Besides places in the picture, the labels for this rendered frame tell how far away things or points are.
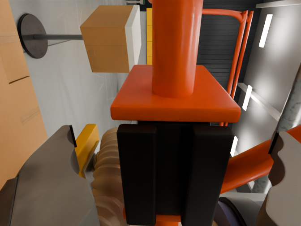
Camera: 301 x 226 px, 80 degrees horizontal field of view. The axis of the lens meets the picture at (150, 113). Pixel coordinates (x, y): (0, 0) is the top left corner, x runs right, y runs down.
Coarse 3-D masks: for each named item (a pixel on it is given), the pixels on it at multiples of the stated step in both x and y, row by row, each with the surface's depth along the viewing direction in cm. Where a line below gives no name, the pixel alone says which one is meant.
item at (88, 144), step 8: (88, 128) 29; (96, 128) 30; (80, 136) 27; (88, 136) 27; (96, 136) 30; (80, 144) 25; (88, 144) 27; (96, 144) 29; (80, 152) 24; (88, 152) 27; (96, 152) 29; (80, 160) 24; (88, 160) 26; (80, 168) 24; (88, 168) 26; (88, 176) 26
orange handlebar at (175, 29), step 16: (160, 0) 7; (176, 0) 7; (192, 0) 7; (160, 16) 7; (176, 16) 7; (192, 16) 7; (160, 32) 8; (176, 32) 7; (192, 32) 8; (160, 48) 8; (176, 48) 8; (192, 48) 8; (160, 64) 8; (176, 64) 8; (192, 64) 8; (160, 80) 9; (176, 80) 8; (192, 80) 9; (176, 96) 9; (160, 224) 14; (176, 224) 14
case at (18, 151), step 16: (0, 64) 33; (0, 80) 33; (0, 96) 33; (0, 112) 34; (16, 112) 37; (0, 128) 34; (16, 128) 37; (0, 144) 34; (16, 144) 37; (0, 160) 34; (16, 160) 38; (0, 176) 34
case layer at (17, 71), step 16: (0, 0) 78; (0, 16) 78; (0, 32) 78; (16, 32) 87; (0, 48) 79; (16, 48) 87; (16, 64) 87; (16, 80) 89; (16, 96) 88; (32, 96) 99; (32, 112) 99; (32, 128) 100; (32, 144) 100
